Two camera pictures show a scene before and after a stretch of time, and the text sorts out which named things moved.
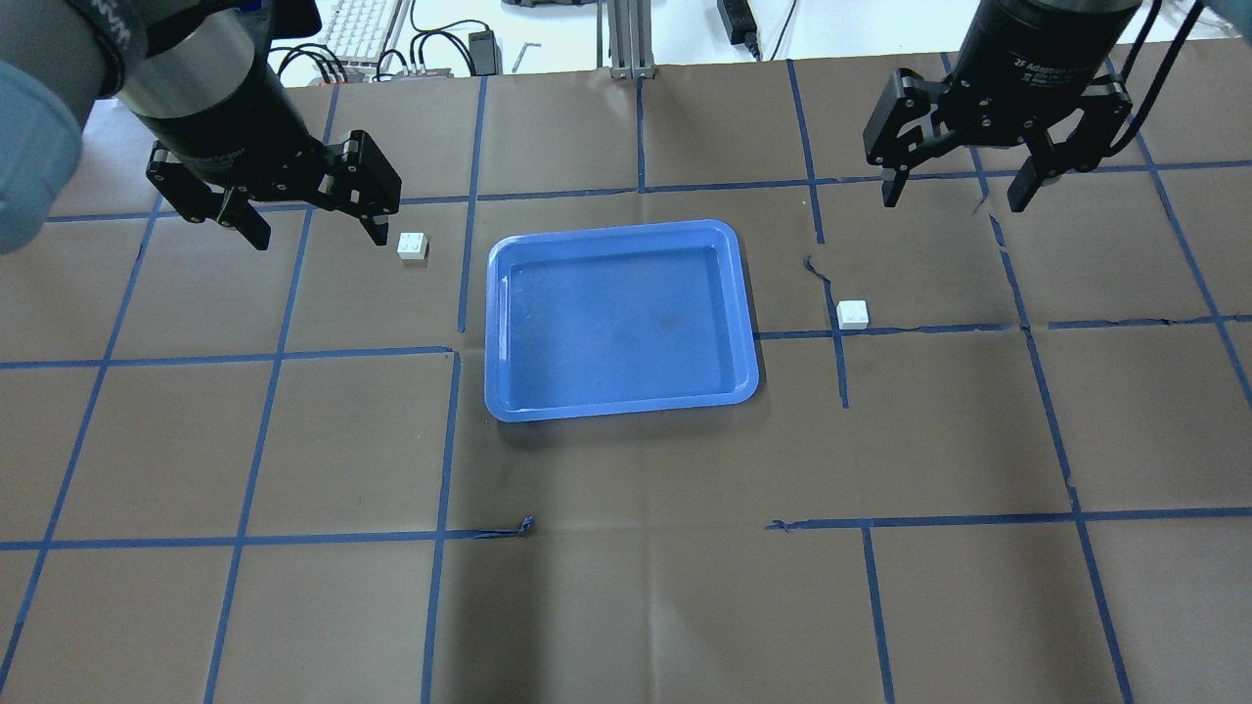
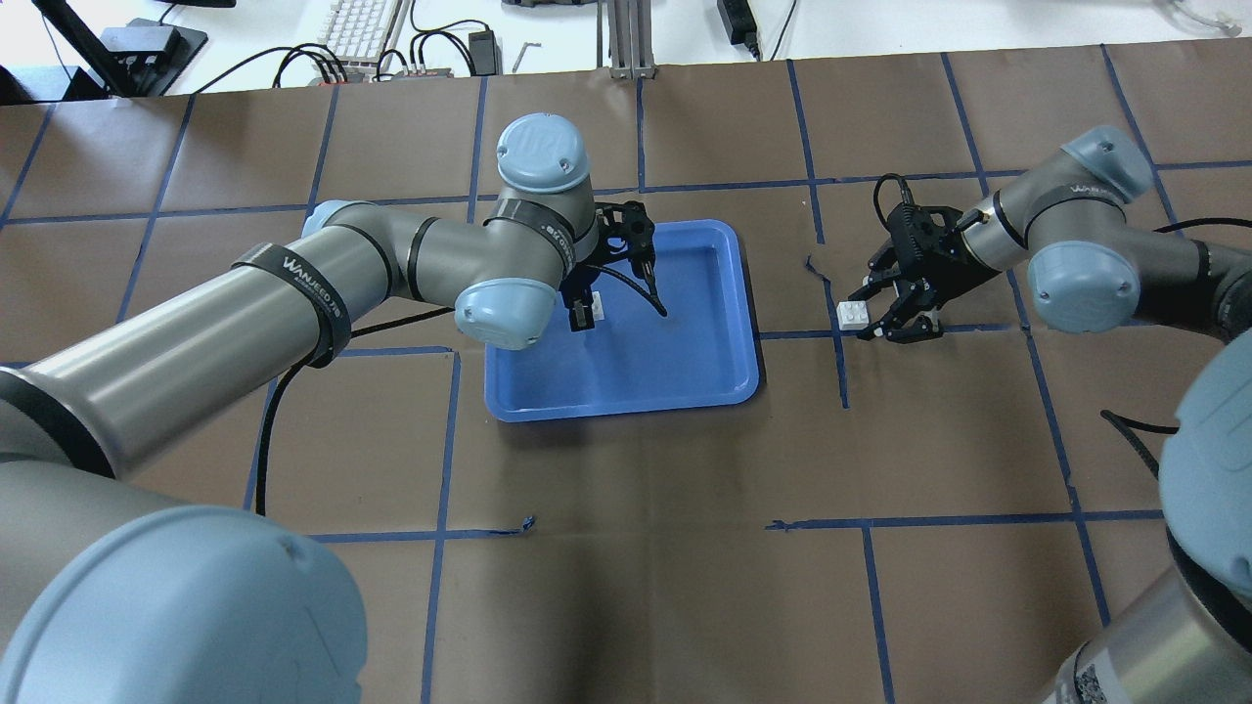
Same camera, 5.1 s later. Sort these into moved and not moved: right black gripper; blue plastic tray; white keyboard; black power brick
Moved: right black gripper
Not moved: white keyboard; blue plastic tray; black power brick
